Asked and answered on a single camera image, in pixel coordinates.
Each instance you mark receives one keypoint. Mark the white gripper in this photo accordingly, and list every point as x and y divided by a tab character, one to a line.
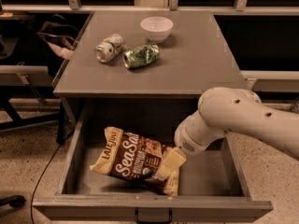
183	139

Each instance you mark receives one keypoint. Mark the brown sea salt chip bag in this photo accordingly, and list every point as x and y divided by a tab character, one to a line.
135	158

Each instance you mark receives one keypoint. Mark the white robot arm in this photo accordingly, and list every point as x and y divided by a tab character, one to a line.
221	111

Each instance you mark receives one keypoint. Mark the open grey top drawer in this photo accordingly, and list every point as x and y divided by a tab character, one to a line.
211	188

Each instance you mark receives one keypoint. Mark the grey cabinet counter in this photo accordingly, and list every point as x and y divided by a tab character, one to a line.
123	79

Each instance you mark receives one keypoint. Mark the dark green soda can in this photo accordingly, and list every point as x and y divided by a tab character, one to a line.
141	55

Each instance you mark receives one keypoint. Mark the white green soda can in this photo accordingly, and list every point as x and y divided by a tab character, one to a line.
109	48

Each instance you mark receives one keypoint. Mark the white bowl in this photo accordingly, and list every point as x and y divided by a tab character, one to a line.
156	29

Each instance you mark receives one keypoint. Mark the black chair base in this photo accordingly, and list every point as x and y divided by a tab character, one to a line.
15	201

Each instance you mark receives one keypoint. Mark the metal window railing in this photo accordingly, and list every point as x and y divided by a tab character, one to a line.
149	0

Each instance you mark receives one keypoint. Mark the black drawer handle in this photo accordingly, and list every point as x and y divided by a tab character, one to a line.
151	216

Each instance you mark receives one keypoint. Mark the dark bag with strap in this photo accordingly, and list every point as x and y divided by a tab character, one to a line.
60	38

